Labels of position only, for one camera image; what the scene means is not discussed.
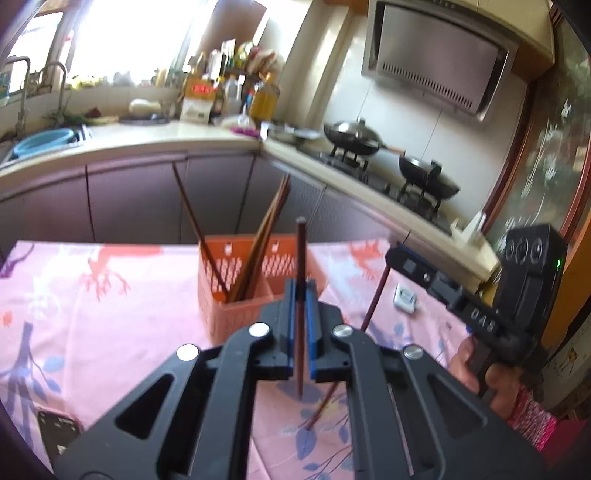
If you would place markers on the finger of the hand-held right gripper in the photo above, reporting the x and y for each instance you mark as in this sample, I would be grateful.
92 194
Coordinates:
425 277

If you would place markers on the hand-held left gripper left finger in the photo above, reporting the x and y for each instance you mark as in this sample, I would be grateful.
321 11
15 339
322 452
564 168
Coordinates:
290 323

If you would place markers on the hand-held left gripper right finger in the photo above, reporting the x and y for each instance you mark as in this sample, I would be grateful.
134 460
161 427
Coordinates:
314 332

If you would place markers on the single dark chopstick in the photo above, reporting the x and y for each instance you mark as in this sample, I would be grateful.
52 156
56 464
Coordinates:
376 295
301 258

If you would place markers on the orange plastic utensil basket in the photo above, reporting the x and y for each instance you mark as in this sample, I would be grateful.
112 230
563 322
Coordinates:
217 318

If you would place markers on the bunch of brown wooden chopsticks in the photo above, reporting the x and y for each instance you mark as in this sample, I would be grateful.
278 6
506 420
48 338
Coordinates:
265 230

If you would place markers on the single reddish brown chopstick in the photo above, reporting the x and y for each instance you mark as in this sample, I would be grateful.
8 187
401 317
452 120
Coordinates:
194 221

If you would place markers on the person's right forearm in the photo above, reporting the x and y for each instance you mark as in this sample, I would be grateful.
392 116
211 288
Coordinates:
531 420

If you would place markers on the person's right hand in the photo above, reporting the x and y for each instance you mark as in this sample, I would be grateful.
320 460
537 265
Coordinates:
503 387

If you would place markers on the small white electronic device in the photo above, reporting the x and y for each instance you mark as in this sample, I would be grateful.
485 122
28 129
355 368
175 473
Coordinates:
404 297

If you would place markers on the black wok with lid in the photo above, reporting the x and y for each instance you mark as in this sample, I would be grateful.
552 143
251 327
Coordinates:
425 177

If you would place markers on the black gas stove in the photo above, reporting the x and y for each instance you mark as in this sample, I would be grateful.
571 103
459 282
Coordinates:
383 184

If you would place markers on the frosted glass door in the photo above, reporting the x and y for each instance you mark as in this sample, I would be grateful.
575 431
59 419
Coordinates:
554 161

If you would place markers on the pink floral tablecloth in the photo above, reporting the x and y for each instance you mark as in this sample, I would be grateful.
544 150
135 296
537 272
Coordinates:
115 332

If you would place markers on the metal tray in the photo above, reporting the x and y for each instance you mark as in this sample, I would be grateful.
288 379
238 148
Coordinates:
291 134

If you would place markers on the grey kitchen cabinets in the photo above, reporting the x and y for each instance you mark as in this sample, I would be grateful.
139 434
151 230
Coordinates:
129 198

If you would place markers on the pink plastic bag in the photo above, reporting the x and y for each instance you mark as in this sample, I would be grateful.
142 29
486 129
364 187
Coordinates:
240 125

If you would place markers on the steel range hood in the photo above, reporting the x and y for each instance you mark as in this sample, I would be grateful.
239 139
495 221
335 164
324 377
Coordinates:
438 60

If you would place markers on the yellow cooking oil bottle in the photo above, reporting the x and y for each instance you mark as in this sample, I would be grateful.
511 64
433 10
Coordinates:
264 101

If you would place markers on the white carton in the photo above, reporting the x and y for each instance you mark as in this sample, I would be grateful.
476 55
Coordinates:
196 110

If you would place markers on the white plastic jug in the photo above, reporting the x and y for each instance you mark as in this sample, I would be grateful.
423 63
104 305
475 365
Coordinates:
233 97

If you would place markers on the yellow packet with red label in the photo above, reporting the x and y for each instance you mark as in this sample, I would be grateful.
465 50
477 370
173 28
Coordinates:
201 88

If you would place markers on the black smartphone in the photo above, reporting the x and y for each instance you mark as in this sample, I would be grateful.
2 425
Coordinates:
57 436

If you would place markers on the white gourd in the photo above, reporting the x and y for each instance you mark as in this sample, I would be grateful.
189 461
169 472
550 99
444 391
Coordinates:
145 106

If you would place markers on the blue basin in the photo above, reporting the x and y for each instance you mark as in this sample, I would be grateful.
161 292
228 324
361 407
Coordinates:
44 142

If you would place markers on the steel kitchen faucet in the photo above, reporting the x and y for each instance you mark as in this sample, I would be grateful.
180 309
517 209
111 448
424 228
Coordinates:
60 87
21 92

